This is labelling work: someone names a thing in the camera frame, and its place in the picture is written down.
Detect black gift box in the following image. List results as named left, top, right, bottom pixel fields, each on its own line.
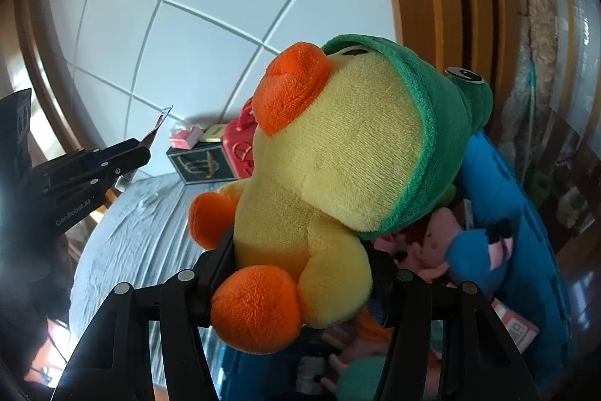
left=166, top=146, right=238, bottom=185

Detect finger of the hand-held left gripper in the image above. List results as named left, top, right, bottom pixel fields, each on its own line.
left=33, top=138, right=144, bottom=176
left=44, top=148, right=152, bottom=195

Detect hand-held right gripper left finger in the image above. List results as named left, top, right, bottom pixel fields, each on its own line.
left=55, top=225, right=236, bottom=401

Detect yellow duck plush green hood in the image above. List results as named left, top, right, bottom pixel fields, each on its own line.
left=188, top=34, right=494, bottom=354

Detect pale yellow flat box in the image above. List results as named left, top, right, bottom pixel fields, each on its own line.
left=199, top=125, right=228, bottom=143

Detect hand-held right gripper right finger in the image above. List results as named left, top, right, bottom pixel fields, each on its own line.
left=366, top=241, right=538, bottom=401

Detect red toy suitcase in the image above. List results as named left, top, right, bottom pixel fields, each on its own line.
left=222, top=98, right=258, bottom=181

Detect blue plastic crate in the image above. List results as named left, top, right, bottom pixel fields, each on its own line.
left=220, top=131, right=576, bottom=401

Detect pink pig plush blue shirt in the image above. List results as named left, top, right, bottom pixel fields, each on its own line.
left=413, top=208, right=515, bottom=301

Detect rolled patterned rug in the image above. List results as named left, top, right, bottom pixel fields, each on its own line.
left=512, top=0, right=564, bottom=158

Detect pink box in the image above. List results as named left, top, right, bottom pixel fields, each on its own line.
left=491, top=298, right=538, bottom=355

